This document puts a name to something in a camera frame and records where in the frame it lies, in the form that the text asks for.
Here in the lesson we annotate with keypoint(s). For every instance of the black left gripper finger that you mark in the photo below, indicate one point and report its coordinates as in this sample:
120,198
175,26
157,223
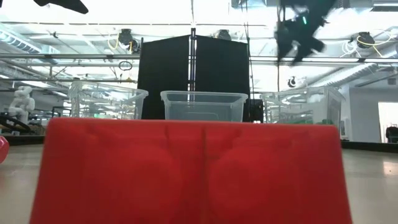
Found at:
65,4

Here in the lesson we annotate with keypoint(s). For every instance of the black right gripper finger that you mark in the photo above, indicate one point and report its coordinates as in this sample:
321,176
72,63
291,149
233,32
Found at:
283,40
308,46

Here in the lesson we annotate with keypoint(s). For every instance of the red toy block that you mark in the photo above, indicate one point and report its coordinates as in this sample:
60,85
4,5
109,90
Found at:
3,149
186,171

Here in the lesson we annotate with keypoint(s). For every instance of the thin vertical pole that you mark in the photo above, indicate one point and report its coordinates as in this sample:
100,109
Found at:
277,77

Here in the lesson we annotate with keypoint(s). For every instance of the clear plastic bin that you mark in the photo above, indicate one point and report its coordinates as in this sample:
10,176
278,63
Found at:
298,105
203,107
105,102

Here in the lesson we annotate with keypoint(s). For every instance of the black backdrop panel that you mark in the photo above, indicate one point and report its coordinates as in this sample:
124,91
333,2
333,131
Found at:
222,62
161,62

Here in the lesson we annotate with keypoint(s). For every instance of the black box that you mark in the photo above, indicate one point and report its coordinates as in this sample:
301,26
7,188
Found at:
256,110

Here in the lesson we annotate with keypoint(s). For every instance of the black backdrop stand pole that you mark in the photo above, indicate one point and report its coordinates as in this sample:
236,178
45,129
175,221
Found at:
193,62

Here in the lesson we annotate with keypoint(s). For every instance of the white robot figure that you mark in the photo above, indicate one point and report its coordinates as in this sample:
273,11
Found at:
21,104

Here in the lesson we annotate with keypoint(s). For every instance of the dark chair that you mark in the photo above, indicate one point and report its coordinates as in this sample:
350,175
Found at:
392,134

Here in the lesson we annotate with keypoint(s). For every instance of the black background equipment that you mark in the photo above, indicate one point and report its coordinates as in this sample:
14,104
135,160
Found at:
12,123

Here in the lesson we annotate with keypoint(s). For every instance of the grey horizontal ceiling rail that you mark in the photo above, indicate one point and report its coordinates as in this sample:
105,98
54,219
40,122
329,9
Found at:
342,59

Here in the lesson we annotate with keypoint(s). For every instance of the silver ventilation duct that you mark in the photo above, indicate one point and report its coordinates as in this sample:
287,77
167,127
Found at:
351,74

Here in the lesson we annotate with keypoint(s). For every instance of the black metal frame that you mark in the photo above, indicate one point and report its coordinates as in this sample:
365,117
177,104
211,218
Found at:
61,107

